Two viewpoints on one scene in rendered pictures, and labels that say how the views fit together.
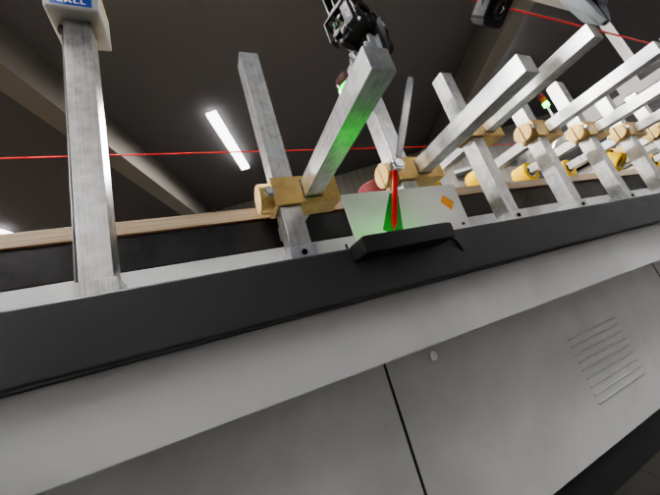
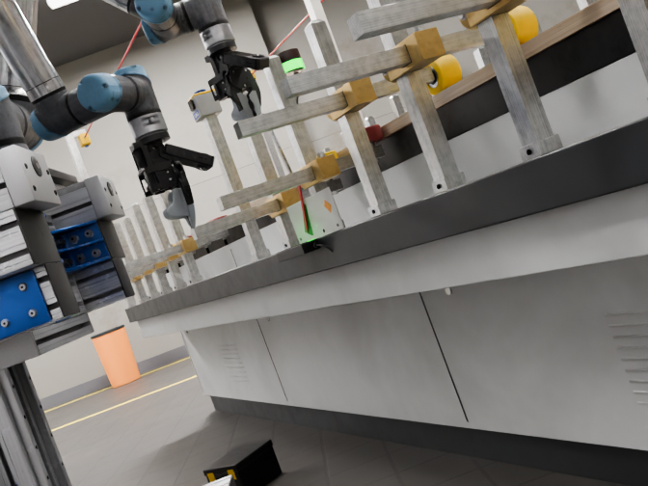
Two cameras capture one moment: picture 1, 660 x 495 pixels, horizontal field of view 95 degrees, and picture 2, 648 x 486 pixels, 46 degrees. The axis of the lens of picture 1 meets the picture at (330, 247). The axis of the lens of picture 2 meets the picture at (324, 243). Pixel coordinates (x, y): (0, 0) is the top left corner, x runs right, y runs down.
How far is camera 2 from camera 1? 2.09 m
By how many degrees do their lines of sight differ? 89
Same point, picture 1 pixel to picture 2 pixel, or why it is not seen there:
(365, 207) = (296, 216)
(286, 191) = not seen: hidden behind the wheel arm
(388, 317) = (328, 283)
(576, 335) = (620, 312)
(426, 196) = (317, 202)
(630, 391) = not seen: outside the picture
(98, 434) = (277, 304)
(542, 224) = (380, 228)
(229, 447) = (363, 309)
